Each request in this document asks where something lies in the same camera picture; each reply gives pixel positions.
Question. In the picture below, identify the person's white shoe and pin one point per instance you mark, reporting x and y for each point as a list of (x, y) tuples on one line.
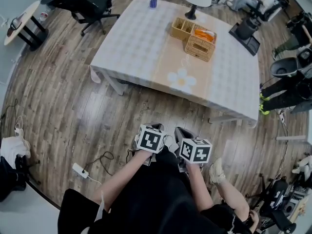
[(168, 141)]

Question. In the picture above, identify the wicker basket with compartments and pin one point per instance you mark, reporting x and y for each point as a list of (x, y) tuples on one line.
[(197, 50)]

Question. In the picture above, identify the dark grey jug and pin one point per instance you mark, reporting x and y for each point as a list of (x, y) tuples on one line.
[(246, 28)]

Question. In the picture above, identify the white power strip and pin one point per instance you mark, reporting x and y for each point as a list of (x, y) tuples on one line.
[(79, 169)]

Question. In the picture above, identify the black chair with clothes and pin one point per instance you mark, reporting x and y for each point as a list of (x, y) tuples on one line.
[(9, 177)]

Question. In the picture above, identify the round side table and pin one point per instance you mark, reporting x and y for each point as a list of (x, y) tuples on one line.
[(24, 21)]

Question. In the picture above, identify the person's left forearm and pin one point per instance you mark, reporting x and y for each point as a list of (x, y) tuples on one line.
[(119, 181)]

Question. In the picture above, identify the person's black clothing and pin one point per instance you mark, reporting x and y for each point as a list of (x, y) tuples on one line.
[(151, 203)]

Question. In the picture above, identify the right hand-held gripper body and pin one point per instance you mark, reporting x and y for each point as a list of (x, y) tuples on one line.
[(195, 151)]

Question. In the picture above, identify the white desk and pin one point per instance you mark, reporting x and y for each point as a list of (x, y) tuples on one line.
[(292, 138)]

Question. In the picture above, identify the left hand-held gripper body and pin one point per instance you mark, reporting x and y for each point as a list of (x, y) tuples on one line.
[(150, 140)]

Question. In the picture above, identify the red label bottle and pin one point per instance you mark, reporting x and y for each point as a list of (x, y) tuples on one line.
[(43, 16)]

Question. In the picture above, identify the orange packet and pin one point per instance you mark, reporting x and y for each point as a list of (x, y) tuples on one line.
[(204, 34)]

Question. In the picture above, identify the person's right forearm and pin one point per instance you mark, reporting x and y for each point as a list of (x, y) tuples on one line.
[(201, 189)]

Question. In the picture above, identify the black office chair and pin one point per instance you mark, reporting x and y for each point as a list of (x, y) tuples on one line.
[(278, 196), (97, 4)]

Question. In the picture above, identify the white cloth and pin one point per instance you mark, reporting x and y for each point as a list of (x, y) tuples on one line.
[(12, 147)]

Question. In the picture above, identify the black tray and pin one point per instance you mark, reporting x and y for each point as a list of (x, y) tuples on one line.
[(252, 46)]

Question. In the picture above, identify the checkered tablecloth with flower print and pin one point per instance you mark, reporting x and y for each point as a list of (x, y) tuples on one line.
[(136, 40)]

